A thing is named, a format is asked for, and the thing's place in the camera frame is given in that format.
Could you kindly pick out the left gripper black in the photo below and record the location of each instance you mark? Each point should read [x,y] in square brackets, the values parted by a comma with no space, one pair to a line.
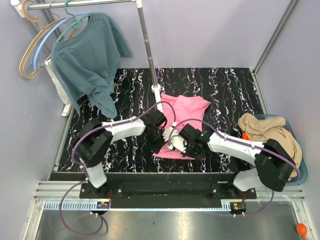
[154,148]

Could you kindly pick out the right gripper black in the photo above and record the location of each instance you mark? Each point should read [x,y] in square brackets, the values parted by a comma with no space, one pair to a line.
[200,156]

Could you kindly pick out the pink t-shirt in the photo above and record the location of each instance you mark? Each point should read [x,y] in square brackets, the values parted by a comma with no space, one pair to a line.
[185,108]

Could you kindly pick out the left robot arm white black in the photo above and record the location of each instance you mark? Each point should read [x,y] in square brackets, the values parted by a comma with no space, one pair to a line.
[94,140]

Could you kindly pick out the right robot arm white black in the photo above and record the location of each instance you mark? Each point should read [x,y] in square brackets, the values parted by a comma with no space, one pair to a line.
[272,165]

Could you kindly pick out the beige garment in basket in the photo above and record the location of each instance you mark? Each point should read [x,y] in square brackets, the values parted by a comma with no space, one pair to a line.
[261,130]

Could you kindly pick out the teal t-shirt on hanger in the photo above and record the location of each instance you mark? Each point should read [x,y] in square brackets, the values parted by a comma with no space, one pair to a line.
[86,64]

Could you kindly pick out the blue laundry basket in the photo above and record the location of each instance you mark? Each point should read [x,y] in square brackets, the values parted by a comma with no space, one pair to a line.
[295,181]

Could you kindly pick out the orange ball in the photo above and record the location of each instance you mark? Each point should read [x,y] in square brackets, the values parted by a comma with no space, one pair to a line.
[302,230]

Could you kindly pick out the green hanger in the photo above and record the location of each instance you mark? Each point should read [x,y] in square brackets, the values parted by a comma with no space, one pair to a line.
[77,22]

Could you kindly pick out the light blue hanger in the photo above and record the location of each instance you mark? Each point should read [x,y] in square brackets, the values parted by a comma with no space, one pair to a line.
[37,65]

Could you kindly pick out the metal clothes rack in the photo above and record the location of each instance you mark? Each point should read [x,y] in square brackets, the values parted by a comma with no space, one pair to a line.
[138,36]

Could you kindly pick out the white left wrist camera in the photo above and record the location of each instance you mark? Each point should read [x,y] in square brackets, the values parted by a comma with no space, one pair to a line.
[169,133]

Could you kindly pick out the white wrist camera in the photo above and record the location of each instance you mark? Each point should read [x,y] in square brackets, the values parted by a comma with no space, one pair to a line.
[178,143]
[169,133]

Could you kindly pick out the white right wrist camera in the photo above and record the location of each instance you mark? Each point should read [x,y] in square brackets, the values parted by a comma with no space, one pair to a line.
[178,143]

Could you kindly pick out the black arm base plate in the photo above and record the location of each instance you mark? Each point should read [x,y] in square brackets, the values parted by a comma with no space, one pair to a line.
[161,191]

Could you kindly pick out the white slotted cable duct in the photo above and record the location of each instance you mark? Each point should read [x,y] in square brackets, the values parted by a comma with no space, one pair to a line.
[77,205]

